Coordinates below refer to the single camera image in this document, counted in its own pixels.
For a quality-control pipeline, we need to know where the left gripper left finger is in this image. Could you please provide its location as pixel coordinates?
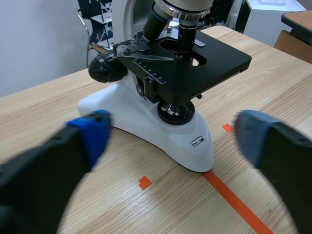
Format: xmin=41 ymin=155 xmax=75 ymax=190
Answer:
xmin=0 ymin=109 xmax=113 ymax=234

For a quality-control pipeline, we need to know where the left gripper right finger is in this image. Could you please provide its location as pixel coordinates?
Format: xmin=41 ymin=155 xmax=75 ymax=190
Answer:
xmin=233 ymin=109 xmax=312 ymax=234

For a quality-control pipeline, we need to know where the wooden desk with black edge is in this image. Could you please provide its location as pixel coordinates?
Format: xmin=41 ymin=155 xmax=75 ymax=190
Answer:
xmin=273 ymin=9 xmax=312 ymax=64

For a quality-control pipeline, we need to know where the white and black microscope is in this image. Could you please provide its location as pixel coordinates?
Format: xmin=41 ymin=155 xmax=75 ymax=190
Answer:
xmin=77 ymin=0 xmax=252 ymax=174

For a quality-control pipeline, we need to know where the dark blue chair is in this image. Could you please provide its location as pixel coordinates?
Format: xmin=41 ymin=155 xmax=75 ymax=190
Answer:
xmin=76 ymin=0 xmax=115 ymax=69

